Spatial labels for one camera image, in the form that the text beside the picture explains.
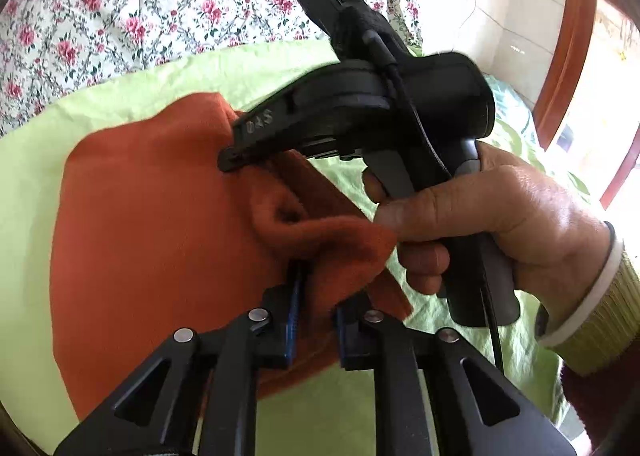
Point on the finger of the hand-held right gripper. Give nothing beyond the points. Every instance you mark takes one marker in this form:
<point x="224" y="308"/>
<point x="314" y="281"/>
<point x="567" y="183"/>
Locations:
<point x="270" y="128"/>

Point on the person's right forearm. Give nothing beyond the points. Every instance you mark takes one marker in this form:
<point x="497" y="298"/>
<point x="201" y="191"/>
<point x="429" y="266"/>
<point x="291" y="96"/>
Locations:
<point x="600" y="326"/>

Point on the person's right hand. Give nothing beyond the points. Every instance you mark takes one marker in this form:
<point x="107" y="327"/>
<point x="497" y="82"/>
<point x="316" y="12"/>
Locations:
<point x="500" y="216"/>

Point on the orange knitted sweater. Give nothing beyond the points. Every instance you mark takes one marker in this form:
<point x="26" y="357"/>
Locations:
<point x="150" y="236"/>

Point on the wooden door frame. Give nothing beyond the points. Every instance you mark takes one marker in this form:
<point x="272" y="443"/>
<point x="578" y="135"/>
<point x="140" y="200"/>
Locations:
<point x="575" y="35"/>

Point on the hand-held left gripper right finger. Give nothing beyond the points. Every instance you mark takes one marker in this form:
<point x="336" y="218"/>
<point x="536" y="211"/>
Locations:
<point x="342" y="331"/>

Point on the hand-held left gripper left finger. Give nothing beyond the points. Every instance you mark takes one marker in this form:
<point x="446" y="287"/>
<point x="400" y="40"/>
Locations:
<point x="295" y="321"/>

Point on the light green bed sheet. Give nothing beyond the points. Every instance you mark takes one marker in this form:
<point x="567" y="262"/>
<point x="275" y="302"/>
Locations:
<point x="125" y="80"/>

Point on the black wristband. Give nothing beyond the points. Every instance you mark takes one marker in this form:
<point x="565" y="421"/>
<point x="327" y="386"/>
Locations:
<point x="611" y="233"/>

